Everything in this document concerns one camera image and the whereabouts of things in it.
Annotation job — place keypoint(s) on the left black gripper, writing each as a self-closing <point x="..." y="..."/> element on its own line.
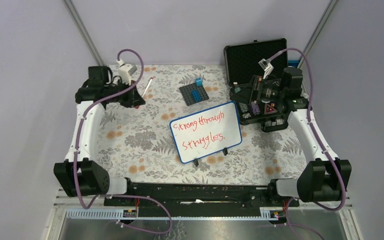
<point x="137" y="100"/>

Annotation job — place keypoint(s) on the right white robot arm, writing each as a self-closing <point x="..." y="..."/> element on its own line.
<point x="325" y="177"/>

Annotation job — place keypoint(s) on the blue corner bracket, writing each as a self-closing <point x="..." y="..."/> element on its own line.
<point x="293" y="63"/>

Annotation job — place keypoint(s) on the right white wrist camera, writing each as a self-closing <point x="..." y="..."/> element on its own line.
<point x="267" y="67"/>

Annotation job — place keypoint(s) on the black poker chip case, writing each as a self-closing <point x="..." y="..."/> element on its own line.
<point x="241" y="63"/>

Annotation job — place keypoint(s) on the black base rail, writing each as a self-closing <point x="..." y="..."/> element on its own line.
<point x="199" y="200"/>

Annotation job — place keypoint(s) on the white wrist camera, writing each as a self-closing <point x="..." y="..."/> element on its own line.
<point x="125" y="71"/>
<point x="267" y="67"/>

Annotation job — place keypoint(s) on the red capped marker pen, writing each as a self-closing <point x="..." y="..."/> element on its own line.
<point x="147" y="86"/>

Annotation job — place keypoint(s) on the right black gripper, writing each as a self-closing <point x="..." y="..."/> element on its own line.
<point x="244" y="96"/>

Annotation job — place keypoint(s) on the grey lego baseplate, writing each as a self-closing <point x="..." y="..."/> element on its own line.
<point x="193" y="94"/>

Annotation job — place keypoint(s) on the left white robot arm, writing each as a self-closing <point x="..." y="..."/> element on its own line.
<point x="79" y="174"/>

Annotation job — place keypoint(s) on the blue lego brick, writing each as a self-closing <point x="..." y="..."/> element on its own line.
<point x="199" y="82"/>

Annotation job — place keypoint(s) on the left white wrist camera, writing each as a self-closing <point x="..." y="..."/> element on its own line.
<point x="125" y="71"/>

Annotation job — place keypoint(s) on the blue framed whiteboard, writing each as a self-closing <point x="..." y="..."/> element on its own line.
<point x="206" y="132"/>

